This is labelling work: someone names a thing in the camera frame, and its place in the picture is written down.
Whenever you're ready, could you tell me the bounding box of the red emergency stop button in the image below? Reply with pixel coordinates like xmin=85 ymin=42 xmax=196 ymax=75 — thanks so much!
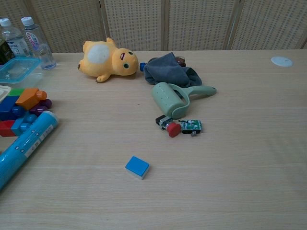
xmin=155 ymin=115 xmax=182 ymax=138

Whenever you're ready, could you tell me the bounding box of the dark blue building block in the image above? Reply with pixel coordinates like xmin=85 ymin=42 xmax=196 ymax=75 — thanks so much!
xmin=0 ymin=95 xmax=25 ymax=121

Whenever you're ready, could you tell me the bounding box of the blue paper roll tube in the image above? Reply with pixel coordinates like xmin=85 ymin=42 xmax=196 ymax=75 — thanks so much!
xmin=0 ymin=110 xmax=59 ymax=191

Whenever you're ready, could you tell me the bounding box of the light blue building block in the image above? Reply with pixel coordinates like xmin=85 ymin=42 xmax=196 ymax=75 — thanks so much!
xmin=10 ymin=113 xmax=38 ymax=136

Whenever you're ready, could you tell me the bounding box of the grey cloth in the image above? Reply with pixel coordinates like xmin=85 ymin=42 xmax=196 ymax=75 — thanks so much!
xmin=143 ymin=52 xmax=203 ymax=88

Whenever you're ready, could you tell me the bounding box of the purple building block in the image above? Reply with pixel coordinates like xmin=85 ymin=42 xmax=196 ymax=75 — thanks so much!
xmin=28 ymin=98 xmax=53 ymax=115

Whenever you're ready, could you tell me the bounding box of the blue rectangular block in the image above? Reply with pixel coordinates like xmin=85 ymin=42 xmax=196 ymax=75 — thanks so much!
xmin=125 ymin=156 xmax=151 ymax=180

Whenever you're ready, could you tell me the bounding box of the water bottle red logo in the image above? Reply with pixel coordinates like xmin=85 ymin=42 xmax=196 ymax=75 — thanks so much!
xmin=21 ymin=16 xmax=57 ymax=70

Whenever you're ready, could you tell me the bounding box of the water bottle blue label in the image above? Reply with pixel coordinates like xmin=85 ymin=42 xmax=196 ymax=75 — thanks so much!
xmin=0 ymin=18 xmax=29 ymax=58

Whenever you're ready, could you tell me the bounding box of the green lint roller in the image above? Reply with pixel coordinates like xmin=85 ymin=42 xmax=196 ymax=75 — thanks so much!
xmin=151 ymin=81 xmax=217 ymax=119

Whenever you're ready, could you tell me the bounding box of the dark olive oil bottle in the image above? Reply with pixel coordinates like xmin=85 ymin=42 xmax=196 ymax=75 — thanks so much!
xmin=0 ymin=39 xmax=13 ymax=66

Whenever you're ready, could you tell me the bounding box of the orange building block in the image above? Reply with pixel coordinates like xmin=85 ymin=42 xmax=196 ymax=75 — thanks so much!
xmin=15 ymin=88 xmax=48 ymax=111

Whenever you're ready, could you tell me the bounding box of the green circuit board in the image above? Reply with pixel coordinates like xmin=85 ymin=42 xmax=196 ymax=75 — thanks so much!
xmin=178 ymin=118 xmax=203 ymax=138

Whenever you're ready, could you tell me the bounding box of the green building block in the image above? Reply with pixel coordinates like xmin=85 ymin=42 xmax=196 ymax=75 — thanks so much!
xmin=6 ymin=88 xmax=25 ymax=97

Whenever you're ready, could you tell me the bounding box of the clear container blue rim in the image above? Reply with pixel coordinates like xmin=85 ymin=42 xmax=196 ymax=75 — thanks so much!
xmin=0 ymin=57 xmax=44 ymax=85

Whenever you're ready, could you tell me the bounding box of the beige lunch box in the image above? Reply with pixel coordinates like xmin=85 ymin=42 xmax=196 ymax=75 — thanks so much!
xmin=0 ymin=84 xmax=12 ymax=102

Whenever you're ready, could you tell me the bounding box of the woven rattan folding screen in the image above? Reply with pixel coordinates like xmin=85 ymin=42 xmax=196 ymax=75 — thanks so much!
xmin=0 ymin=0 xmax=307 ymax=53

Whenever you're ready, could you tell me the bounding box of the red building block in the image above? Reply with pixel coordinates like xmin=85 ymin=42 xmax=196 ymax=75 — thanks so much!
xmin=0 ymin=119 xmax=16 ymax=138

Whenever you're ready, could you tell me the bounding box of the yellow plush toy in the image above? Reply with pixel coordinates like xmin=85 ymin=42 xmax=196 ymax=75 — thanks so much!
xmin=77 ymin=37 xmax=140 ymax=84

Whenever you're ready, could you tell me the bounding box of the white round cable cover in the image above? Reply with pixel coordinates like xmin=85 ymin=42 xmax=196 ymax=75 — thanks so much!
xmin=271 ymin=56 xmax=294 ymax=68

